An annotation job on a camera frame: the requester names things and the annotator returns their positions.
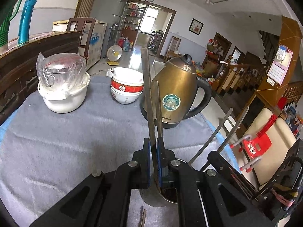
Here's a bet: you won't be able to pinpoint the dark metal chopstick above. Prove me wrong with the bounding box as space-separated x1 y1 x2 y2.
141 47 159 186

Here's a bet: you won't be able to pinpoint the grey perforated utensil holder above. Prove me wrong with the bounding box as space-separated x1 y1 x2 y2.
139 158 190 207

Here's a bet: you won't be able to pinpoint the dark chopstick on cloth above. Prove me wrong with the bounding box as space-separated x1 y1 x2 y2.
152 80 163 138
140 209 147 227

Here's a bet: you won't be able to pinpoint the red plastic stool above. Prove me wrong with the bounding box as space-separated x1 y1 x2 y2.
230 114 277 173

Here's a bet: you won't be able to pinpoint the grey table cloth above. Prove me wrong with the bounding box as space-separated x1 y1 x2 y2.
1 76 148 226

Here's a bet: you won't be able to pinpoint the red white stacked bowls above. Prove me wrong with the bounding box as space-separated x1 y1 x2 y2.
110 67 144 105

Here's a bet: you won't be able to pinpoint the brass electric kettle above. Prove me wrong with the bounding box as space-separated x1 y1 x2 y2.
152 54 212 129

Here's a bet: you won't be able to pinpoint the white pot with bagged bowl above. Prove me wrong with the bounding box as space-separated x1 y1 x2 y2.
36 53 91 114

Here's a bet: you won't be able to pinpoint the red white rice cooker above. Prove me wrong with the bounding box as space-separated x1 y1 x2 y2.
105 68 114 77

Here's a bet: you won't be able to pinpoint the white floor fan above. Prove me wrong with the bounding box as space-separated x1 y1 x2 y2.
107 45 123 66

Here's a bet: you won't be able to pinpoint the white chest freezer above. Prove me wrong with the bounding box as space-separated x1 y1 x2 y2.
52 17 107 70

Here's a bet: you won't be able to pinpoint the blue thermos bottle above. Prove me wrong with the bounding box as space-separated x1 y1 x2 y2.
18 0 37 45

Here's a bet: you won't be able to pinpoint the grey refrigerator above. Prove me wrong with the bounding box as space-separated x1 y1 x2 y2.
90 0 128 58

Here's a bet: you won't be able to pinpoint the green thermos flask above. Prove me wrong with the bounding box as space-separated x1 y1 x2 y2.
0 0 22 55

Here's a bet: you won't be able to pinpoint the wooden chair at wall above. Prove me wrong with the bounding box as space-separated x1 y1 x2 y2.
164 36 181 61

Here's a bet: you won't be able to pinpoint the wall calendar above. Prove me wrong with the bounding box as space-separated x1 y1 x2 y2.
267 45 293 85

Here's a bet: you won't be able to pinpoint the framed wall picture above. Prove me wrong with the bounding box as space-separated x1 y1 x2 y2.
188 19 204 35

